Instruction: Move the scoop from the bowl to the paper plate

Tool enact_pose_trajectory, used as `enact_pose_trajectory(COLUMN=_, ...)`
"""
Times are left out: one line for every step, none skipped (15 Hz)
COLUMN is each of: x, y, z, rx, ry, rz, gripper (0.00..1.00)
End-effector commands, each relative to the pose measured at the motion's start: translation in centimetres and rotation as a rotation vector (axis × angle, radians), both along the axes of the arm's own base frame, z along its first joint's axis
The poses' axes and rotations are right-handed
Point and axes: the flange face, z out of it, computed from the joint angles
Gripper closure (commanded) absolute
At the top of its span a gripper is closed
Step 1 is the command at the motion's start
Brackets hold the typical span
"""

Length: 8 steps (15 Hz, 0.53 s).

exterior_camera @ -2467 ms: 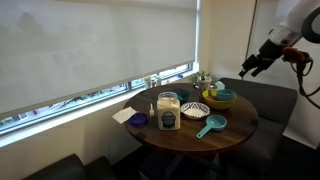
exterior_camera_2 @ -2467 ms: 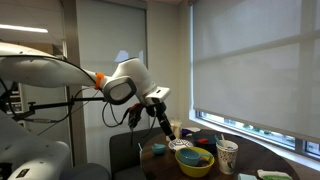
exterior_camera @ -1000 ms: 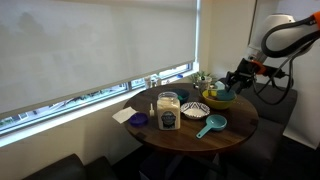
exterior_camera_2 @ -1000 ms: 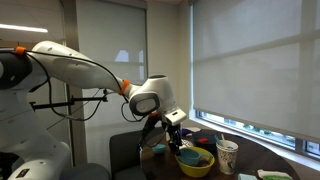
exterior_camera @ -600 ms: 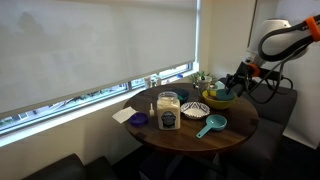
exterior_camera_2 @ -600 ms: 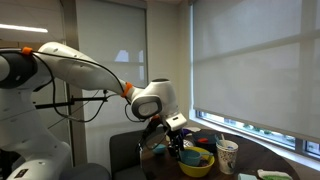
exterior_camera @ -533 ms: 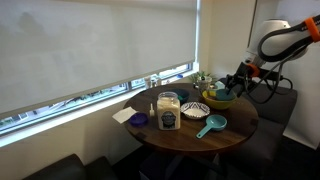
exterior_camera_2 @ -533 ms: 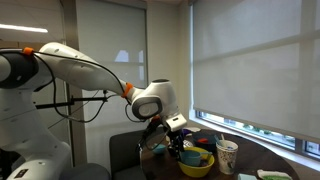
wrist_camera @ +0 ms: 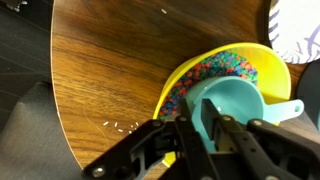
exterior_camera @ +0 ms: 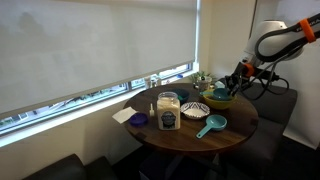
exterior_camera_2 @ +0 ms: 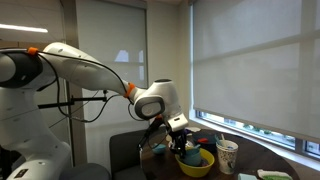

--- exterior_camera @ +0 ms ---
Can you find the blue patterned bowl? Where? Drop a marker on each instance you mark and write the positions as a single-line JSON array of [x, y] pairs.
[[195, 110]]

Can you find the light blue small cup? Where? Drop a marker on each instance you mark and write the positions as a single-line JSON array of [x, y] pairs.
[[220, 84]]

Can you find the white plant pot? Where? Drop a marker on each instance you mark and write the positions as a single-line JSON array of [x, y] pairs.
[[204, 84]]

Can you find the green potted plant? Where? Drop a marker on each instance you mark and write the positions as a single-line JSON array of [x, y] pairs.
[[200, 75]]

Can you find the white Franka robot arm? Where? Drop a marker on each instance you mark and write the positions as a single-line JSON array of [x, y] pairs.
[[276, 40]]

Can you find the dark grey upholstered bench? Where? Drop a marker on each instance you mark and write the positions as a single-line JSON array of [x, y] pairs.
[[276, 113]]

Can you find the small white bottle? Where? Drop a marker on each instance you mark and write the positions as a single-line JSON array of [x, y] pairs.
[[152, 111], [147, 82]]

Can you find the white paper napkin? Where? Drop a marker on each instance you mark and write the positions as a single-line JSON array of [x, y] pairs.
[[123, 114]]

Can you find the purple jar lid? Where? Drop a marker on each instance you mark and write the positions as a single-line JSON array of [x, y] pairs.
[[138, 119]]

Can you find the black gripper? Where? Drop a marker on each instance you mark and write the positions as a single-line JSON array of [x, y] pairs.
[[239, 77]]

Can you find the small blue windowsill object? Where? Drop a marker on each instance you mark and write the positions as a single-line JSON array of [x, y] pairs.
[[180, 76]]

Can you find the teal round scoop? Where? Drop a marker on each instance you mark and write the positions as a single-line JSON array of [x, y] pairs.
[[220, 95]]

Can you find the white roller blind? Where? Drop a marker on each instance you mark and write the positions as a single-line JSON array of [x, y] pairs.
[[93, 46]]

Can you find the round dark wooden table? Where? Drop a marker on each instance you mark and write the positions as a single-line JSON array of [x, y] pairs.
[[186, 136]]

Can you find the window with white frame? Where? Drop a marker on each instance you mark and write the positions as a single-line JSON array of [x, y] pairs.
[[66, 105]]

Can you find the yellow bowl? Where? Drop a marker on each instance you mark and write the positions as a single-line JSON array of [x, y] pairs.
[[218, 104]]

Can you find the dark teal bowl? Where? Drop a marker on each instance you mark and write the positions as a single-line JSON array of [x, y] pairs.
[[183, 94]]

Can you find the glass jar of rice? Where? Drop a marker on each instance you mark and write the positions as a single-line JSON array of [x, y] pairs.
[[168, 113]]

